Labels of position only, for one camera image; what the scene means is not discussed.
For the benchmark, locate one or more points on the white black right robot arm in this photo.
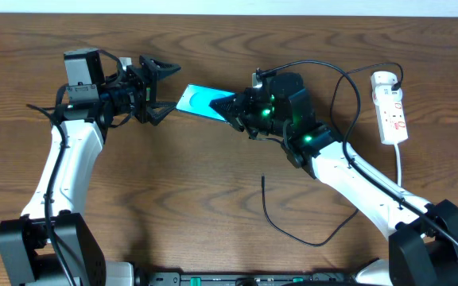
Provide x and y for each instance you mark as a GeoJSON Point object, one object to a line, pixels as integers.
{"type": "Point", "coordinates": [422, 237]}

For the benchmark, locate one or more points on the white power strip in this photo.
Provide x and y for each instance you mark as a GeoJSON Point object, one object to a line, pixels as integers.
{"type": "Point", "coordinates": [391, 118]}

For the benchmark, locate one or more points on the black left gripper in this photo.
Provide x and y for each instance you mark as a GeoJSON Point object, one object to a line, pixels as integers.
{"type": "Point", "coordinates": [145, 89]}

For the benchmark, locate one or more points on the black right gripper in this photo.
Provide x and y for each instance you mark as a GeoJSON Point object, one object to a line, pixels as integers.
{"type": "Point", "coordinates": [240, 104]}

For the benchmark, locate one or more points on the blue screen smartphone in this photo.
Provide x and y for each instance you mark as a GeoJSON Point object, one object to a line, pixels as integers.
{"type": "Point", "coordinates": [196, 100]}

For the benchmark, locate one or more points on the white charger adapter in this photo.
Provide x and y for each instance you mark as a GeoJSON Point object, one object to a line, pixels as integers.
{"type": "Point", "coordinates": [384, 94]}

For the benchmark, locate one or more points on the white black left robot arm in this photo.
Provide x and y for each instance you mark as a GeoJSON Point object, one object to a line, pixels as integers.
{"type": "Point", "coordinates": [50, 243]}

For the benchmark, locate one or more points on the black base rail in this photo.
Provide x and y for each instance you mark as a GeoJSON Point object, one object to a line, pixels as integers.
{"type": "Point", "coordinates": [243, 279]}

